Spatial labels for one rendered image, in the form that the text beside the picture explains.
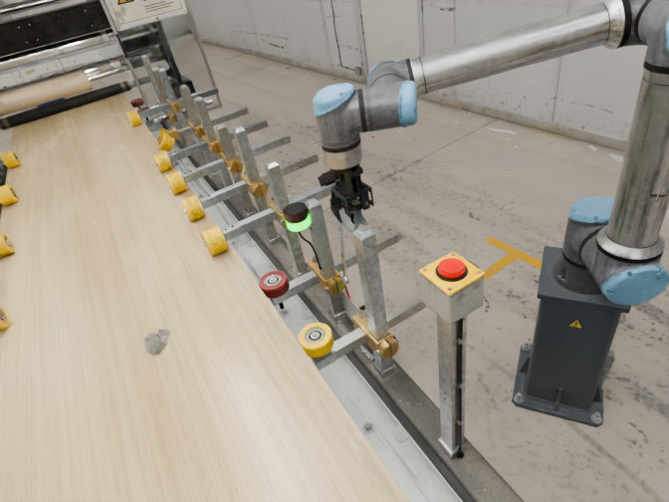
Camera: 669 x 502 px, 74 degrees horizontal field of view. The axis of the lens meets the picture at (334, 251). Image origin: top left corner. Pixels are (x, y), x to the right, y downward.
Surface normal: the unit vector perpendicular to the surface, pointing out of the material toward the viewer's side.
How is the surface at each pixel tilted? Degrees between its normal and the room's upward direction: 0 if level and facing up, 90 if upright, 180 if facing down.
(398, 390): 0
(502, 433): 0
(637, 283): 95
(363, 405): 0
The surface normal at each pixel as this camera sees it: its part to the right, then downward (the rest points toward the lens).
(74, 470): -0.17, -0.78
